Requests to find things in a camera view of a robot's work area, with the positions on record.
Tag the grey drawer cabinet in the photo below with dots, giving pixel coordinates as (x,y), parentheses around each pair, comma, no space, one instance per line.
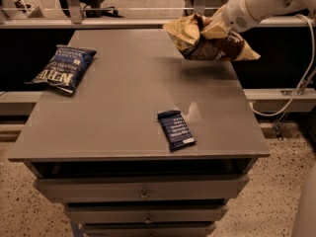
(103,154)

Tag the blue chip bag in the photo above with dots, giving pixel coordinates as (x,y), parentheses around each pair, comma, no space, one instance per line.
(66,68)

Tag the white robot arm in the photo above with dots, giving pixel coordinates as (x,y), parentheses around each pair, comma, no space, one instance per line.
(305,218)

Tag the dark blue snack bar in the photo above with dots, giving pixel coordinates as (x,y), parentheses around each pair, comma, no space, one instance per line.
(176,130)

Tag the brown chip bag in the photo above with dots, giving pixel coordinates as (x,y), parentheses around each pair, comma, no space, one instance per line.
(185,34)

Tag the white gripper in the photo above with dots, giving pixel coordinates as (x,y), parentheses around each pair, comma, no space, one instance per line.
(234,16)

